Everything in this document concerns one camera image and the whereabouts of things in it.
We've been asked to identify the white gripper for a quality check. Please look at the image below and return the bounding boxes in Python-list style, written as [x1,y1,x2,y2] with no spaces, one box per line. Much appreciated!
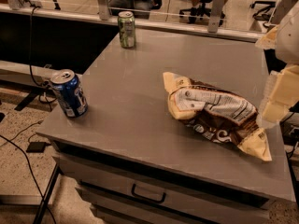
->
[255,1,299,123]

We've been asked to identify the brown chip bag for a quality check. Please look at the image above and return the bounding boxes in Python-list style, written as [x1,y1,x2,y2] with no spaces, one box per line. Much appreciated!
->
[163,72,272,161]

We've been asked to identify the green soda can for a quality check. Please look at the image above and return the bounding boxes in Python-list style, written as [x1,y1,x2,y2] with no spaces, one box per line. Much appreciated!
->
[118,11,136,49]

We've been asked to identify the blue pepsi can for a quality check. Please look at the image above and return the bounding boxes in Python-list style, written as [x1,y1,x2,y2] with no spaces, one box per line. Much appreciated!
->
[50,69,88,118]

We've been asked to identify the black chair base right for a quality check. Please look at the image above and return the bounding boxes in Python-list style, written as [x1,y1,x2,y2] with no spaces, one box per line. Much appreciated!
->
[249,0,276,28]

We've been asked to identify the black office chair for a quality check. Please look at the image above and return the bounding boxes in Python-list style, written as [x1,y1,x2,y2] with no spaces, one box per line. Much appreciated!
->
[179,0,213,23]

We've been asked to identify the grey drawer cabinet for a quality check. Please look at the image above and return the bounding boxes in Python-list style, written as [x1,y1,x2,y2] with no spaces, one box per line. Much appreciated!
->
[38,30,295,224]

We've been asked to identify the black power adapter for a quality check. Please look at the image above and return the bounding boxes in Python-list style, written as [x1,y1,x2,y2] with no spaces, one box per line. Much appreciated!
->
[26,142,47,153]

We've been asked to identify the black drawer handle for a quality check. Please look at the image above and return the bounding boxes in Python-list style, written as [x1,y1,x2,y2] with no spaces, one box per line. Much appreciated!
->
[131,183,166,204]

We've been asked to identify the black hanging cable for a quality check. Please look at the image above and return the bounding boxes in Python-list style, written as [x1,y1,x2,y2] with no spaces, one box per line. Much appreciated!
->
[27,6,58,105]

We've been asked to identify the black floor cable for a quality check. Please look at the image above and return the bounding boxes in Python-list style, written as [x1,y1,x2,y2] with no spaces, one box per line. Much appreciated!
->
[0,120,58,224]

